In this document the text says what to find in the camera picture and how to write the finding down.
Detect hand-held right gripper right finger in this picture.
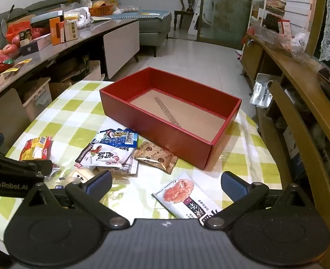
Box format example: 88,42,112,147
204,171,313,229

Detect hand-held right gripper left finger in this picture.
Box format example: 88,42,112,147
21,170,130,229

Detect red yellow snack packet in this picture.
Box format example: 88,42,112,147
20,135,53,162

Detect clear bread bun packet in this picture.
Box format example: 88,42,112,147
69,168,96,180

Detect white red date snack packet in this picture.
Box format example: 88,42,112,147
75,142,133,172

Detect white wafer packet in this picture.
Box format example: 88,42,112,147
93,144,140,176

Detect blue snack packet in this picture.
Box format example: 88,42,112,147
92,128,139,150

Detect white packet with orange picture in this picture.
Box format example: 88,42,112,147
152,172,225,221

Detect golden brown snack packet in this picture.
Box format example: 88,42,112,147
133,141,178,173

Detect red cardboard box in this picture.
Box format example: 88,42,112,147
99,67,242,171

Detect green white checked tablecloth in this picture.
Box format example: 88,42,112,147
0,80,291,258

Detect yellow packets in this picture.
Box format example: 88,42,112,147
0,59,33,75

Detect red fruit bag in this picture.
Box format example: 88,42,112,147
0,54,15,72

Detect silver foil bag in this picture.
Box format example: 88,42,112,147
250,73,275,108

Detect flat white grey box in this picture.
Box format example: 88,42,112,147
20,34,52,57

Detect red packaging bag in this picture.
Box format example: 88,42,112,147
6,20,51,46

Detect dark round paddle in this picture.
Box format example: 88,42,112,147
0,4,16,37

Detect wooden shelf unit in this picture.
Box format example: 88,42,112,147
241,30,330,269

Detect orange box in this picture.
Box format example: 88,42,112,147
49,17,66,46

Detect long black box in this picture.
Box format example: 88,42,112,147
30,10,65,28

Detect cream box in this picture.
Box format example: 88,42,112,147
63,20,79,43

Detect white plastic bag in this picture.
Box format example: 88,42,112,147
64,7,92,29

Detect clear plastic bags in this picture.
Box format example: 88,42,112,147
248,25,312,60

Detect grey sofa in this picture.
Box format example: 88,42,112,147
0,0,173,58

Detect orange basket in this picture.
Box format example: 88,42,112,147
88,5,116,17

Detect blue sofa mat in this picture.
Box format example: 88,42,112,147
111,9,173,21

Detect glass sliding door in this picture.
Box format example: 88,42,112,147
198,0,260,49

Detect dark wooden chair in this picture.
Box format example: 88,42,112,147
173,0,202,31

